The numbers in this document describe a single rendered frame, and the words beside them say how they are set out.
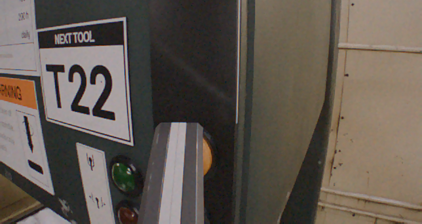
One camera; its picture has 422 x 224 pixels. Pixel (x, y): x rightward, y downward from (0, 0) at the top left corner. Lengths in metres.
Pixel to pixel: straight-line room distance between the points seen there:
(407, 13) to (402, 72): 0.22
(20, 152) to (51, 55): 0.13
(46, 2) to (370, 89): 1.09
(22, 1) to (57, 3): 0.05
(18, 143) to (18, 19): 0.12
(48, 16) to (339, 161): 1.17
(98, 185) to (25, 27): 0.14
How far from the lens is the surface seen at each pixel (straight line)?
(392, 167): 1.25
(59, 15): 0.19
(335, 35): 0.78
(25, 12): 0.24
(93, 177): 0.19
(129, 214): 0.17
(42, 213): 1.68
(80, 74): 0.17
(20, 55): 0.25
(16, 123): 0.29
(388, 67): 1.14
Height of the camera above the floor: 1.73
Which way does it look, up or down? 13 degrees down
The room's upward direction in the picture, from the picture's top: straight up
